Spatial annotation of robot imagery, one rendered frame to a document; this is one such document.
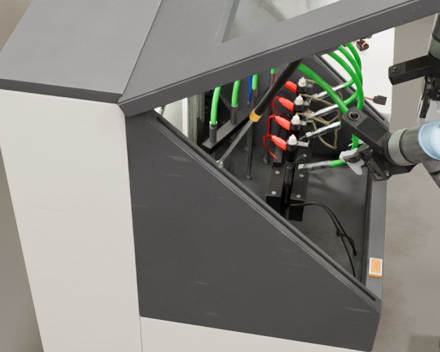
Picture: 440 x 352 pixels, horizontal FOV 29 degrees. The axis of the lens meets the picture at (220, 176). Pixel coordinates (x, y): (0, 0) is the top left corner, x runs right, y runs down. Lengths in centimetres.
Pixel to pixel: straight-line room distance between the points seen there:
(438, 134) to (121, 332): 101
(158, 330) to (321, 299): 45
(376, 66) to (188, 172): 106
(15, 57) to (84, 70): 15
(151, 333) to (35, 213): 47
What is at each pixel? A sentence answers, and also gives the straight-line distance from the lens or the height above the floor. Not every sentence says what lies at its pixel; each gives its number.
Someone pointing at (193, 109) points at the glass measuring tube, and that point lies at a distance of 211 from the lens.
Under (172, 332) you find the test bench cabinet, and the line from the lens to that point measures 217.
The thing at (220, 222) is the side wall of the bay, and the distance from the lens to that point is 183.
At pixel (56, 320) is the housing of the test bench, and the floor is 72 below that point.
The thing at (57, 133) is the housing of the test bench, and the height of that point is 137.
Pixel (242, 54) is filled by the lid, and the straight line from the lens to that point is 153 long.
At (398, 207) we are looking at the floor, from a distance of 360.
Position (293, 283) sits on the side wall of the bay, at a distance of 195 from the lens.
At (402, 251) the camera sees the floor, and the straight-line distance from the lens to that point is 344.
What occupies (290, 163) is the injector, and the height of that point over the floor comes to 107.
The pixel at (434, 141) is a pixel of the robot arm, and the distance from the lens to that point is 164.
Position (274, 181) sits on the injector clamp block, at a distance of 221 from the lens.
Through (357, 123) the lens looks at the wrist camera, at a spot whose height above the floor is 137.
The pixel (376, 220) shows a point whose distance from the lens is 219.
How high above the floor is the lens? 251
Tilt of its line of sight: 44 degrees down
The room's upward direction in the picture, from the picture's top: 2 degrees clockwise
